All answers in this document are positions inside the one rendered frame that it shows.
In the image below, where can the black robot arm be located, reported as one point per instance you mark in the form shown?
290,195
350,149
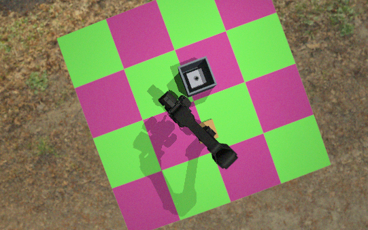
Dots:
179,112

